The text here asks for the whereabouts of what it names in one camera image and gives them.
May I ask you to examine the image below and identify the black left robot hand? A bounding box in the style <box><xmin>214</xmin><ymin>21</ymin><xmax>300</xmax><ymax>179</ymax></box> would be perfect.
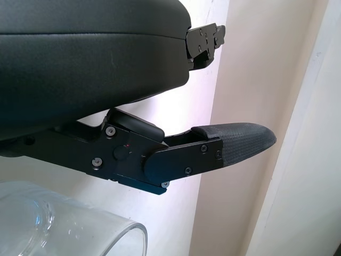
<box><xmin>0</xmin><ymin>0</ymin><xmax>278</xmax><ymax>197</ymax></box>

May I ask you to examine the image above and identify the clear glass cup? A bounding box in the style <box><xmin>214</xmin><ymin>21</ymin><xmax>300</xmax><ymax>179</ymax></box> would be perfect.
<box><xmin>0</xmin><ymin>180</ymin><xmax>149</xmax><ymax>256</ymax></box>

